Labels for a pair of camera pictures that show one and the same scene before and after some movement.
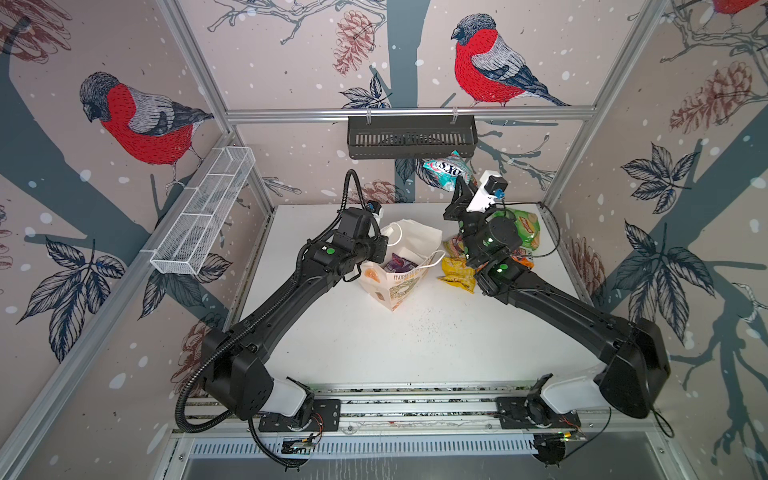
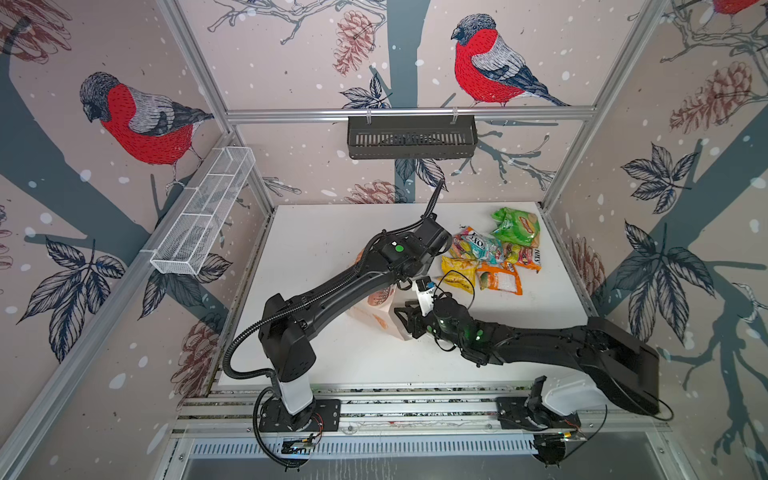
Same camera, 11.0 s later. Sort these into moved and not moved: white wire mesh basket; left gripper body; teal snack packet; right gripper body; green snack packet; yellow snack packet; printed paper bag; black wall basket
Moved: right gripper body; teal snack packet; left gripper body; printed paper bag
Not moved: white wire mesh basket; yellow snack packet; black wall basket; green snack packet
